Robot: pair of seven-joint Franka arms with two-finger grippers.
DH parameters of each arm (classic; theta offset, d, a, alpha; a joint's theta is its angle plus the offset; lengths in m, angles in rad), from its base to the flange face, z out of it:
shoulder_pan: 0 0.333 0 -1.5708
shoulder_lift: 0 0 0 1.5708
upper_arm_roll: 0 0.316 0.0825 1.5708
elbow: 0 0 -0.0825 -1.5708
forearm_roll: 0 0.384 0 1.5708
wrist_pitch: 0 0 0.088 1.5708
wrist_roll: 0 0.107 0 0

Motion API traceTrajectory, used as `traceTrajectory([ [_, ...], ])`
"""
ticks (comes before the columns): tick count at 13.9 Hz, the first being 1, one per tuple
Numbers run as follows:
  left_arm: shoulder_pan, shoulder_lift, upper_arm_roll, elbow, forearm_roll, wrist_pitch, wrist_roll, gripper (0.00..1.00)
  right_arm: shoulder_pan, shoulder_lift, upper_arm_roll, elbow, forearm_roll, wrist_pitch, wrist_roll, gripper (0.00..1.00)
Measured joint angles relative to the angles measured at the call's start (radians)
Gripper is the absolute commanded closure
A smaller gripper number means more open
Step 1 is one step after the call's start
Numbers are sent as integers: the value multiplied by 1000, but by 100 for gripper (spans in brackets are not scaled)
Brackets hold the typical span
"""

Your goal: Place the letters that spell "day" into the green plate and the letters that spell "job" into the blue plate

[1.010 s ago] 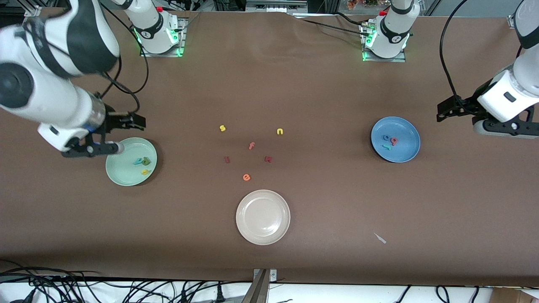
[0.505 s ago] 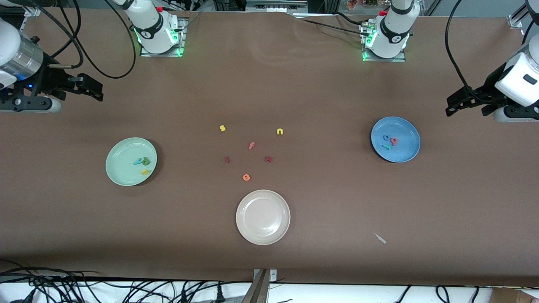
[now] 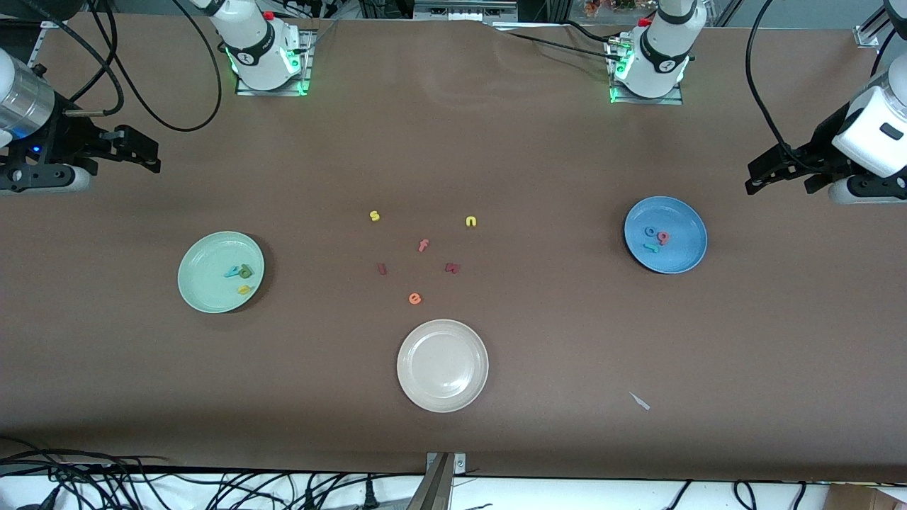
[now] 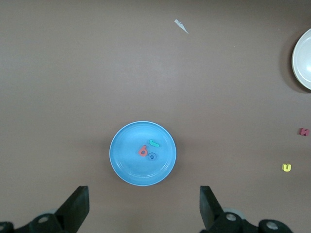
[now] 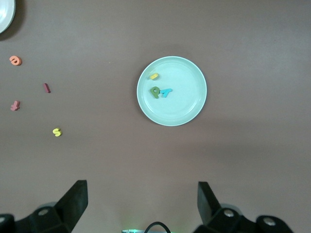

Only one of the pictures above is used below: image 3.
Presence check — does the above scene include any blue plate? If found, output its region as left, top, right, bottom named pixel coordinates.
left=624, top=196, right=709, bottom=275

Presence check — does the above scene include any green plate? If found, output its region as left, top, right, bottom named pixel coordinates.
left=177, top=231, right=266, bottom=315

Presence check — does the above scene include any brown table cover sheet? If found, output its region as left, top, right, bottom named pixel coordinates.
left=0, top=13, right=907, bottom=484

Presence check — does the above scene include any cardboard box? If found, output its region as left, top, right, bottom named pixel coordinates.
left=826, top=484, right=907, bottom=510

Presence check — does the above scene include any grey metal box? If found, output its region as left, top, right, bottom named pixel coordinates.
left=413, top=0, right=518, bottom=21

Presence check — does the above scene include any beige plate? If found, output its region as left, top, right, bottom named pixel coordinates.
left=397, top=319, right=490, bottom=414

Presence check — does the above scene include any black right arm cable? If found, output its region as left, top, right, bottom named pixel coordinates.
left=28, top=0, right=224, bottom=133

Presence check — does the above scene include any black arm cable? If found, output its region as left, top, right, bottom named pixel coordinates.
left=28, top=0, right=224, bottom=133
left=745, top=0, right=897, bottom=172

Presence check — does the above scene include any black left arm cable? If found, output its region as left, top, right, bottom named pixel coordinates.
left=745, top=0, right=897, bottom=172

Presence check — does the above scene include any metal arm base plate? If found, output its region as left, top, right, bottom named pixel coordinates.
left=608, top=39, right=685, bottom=106
left=235, top=30, right=314, bottom=97

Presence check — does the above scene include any metal corner bracket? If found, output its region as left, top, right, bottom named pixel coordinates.
left=425, top=452, right=467, bottom=477

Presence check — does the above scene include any aluminium profile post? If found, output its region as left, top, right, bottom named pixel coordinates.
left=406, top=453, right=454, bottom=510

